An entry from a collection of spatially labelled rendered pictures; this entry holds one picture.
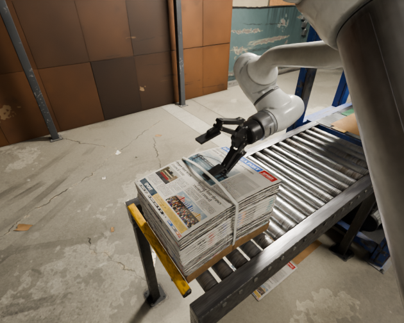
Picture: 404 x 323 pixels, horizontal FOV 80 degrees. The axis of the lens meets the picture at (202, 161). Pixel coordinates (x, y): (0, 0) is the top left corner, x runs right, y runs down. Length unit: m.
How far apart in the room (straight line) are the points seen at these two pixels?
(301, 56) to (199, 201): 0.46
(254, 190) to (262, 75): 0.36
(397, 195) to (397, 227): 0.03
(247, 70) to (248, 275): 0.65
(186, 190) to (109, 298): 1.17
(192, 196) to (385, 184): 0.54
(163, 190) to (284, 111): 0.46
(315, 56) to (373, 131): 0.40
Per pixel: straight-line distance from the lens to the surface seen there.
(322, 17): 0.32
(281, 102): 0.84
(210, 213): 0.67
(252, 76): 0.82
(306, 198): 1.15
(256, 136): 0.77
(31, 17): 3.40
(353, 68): 0.29
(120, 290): 1.78
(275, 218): 1.03
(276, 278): 1.80
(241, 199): 0.71
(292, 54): 0.70
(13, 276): 2.14
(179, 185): 0.76
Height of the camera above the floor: 1.53
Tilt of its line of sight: 35 degrees down
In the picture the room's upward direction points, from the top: straight up
